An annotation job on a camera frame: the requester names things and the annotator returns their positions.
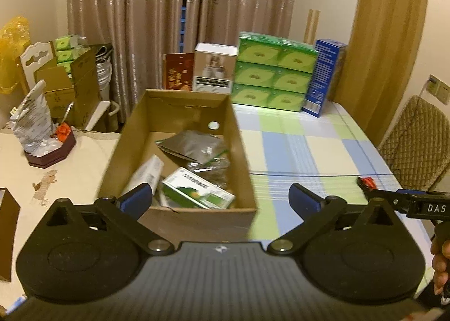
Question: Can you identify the small red packet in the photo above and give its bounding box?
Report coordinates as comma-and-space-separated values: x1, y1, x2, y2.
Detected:
361, 177, 377, 190

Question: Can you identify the green medicine box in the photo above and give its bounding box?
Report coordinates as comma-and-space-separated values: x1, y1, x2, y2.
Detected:
162, 168, 235, 210

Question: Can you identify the silver foil pouch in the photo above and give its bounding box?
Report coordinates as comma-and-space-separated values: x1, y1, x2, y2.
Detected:
156, 131, 227, 164

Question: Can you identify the white Mecobalamin tablet box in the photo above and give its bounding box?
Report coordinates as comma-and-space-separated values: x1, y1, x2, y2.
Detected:
122, 155, 164, 194

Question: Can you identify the right hand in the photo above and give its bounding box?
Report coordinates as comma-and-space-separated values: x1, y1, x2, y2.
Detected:
430, 236, 450, 295

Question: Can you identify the quilted brown chair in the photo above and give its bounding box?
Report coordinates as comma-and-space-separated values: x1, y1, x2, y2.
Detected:
378, 95, 449, 191

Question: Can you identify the cream bed sheet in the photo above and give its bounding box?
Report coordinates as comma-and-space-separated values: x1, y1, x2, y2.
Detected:
0, 127, 122, 307

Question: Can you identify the checkered tablecloth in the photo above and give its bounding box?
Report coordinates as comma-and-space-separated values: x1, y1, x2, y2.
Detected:
231, 101, 435, 294

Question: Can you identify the dark hexagonal tray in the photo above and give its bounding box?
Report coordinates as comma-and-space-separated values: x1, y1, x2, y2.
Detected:
24, 131, 76, 169

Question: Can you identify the open cardboard box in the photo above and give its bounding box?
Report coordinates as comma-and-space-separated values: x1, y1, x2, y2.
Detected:
98, 89, 257, 243

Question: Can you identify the small brown open box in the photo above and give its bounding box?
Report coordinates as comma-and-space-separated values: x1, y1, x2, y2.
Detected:
0, 188, 21, 282

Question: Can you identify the brown cardboard carton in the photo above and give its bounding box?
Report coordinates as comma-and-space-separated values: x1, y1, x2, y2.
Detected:
34, 50, 101, 129

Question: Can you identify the crumpled silver foil bag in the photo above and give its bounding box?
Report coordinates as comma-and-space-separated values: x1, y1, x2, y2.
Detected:
10, 79, 62, 157

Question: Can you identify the green tissue pack stack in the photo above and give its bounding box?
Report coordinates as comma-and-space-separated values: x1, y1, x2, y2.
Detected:
230, 32, 319, 112

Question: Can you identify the red gift box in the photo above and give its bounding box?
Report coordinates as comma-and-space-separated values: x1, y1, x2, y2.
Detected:
163, 53, 195, 91

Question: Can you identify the blue carton box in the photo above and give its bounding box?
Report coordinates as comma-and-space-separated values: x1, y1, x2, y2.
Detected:
302, 39, 347, 118

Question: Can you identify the white carved chair back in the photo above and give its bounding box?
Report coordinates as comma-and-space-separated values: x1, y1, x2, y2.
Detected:
17, 41, 55, 95

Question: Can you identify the white appliance box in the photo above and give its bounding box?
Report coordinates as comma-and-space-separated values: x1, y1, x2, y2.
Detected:
192, 43, 238, 94

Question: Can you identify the yellow plastic bag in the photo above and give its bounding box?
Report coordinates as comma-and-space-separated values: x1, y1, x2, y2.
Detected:
0, 16, 30, 95

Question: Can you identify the beige curtain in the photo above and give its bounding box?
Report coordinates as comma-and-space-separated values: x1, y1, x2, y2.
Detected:
68, 0, 295, 119

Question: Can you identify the wall power socket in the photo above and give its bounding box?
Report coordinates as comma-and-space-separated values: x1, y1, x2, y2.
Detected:
426, 74, 450, 105

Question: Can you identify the brown wooden door frame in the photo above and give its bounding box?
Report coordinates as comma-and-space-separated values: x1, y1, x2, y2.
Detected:
335, 0, 428, 145

